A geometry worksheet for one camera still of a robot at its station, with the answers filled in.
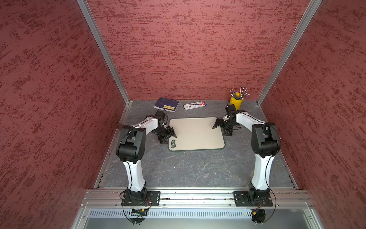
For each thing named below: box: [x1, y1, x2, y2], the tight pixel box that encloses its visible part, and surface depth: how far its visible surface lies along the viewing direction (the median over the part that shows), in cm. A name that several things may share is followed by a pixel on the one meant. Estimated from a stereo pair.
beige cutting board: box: [168, 116, 225, 151], surface depth 101 cm
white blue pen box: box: [183, 101, 208, 111], surface depth 120 cm
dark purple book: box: [153, 97, 180, 113], surface depth 120 cm
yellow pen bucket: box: [229, 92, 244, 111], surface depth 112 cm
